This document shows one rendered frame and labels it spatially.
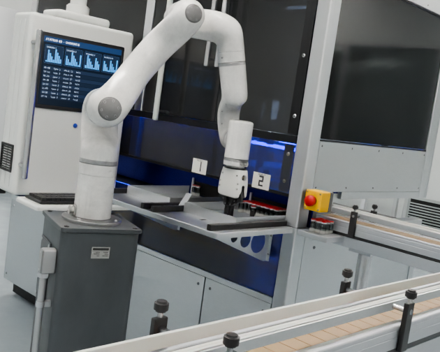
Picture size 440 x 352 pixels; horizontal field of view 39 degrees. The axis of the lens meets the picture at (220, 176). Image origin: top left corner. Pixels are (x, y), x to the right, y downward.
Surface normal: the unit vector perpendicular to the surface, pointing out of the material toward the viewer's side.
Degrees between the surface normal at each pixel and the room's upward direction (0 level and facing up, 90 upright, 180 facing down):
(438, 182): 90
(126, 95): 71
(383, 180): 90
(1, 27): 90
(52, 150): 90
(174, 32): 123
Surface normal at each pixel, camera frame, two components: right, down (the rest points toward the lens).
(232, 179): -0.63, 0.00
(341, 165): 0.71, 0.18
